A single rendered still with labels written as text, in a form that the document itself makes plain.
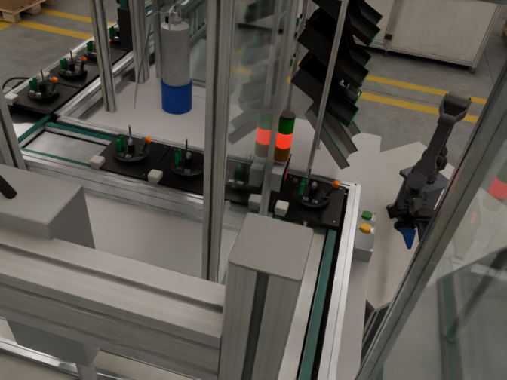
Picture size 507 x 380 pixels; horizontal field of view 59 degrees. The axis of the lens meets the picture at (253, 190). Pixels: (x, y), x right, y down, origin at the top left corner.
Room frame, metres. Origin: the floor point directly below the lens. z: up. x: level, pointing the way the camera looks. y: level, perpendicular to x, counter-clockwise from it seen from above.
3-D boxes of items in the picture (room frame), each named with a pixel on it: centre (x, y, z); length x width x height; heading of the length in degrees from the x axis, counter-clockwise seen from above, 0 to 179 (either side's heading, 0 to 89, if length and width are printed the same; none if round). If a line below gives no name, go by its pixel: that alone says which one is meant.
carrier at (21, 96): (1.84, 1.04, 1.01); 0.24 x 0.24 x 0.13; 79
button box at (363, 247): (1.19, -0.42, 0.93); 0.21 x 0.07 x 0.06; 169
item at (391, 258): (1.46, -0.63, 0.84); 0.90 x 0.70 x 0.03; 123
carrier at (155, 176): (1.41, 0.27, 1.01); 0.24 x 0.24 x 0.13; 79
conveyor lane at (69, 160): (1.40, 0.25, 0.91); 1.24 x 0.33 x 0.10; 79
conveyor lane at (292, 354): (1.02, -0.14, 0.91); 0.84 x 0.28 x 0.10; 169
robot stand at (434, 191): (1.41, -0.66, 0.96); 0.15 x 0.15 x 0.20; 33
